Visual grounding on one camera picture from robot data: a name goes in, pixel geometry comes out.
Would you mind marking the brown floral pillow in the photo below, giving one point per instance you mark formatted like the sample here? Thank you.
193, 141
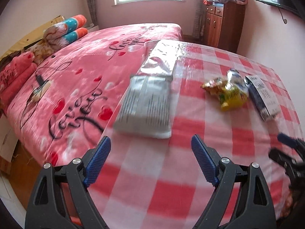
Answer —
43, 50

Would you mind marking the dark blue box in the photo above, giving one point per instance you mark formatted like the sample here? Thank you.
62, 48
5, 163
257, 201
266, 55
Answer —
256, 97

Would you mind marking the pink script pillow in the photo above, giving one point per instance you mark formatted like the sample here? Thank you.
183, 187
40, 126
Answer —
16, 88
16, 69

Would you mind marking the white power strip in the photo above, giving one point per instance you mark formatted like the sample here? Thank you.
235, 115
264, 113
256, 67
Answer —
40, 91

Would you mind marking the bed with pink heart blanket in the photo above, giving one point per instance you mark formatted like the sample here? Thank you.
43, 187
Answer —
83, 59

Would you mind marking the orange teal rolled quilt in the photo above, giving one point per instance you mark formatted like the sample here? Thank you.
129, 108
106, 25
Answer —
69, 23
75, 35

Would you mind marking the silver foil packet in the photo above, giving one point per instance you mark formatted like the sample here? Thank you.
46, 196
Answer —
145, 107
158, 62

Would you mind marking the yellow headboard panel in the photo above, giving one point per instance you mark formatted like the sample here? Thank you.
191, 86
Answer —
28, 33

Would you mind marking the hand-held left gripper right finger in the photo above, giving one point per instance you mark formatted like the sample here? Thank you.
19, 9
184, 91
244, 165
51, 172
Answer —
203, 159

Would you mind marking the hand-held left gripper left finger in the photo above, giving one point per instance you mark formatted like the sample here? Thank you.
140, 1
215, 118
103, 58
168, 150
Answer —
100, 159

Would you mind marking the cardboard box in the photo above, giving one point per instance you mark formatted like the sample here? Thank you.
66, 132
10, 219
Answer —
6, 143

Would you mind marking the yellow snack wrapper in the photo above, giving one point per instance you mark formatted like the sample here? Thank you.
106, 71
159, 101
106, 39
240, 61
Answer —
231, 97

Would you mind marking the dark brown cushion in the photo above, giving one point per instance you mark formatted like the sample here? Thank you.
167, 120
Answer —
6, 60

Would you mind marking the brown wooden cabinet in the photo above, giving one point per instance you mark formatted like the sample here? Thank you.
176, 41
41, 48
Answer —
228, 26

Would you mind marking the black charger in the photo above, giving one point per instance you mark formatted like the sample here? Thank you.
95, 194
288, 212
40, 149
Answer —
39, 80

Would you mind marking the red white checkered tablecloth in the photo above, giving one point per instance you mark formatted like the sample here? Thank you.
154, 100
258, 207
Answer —
166, 195

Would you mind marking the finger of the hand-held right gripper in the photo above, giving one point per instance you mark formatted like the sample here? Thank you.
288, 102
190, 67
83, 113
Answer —
286, 138
278, 156

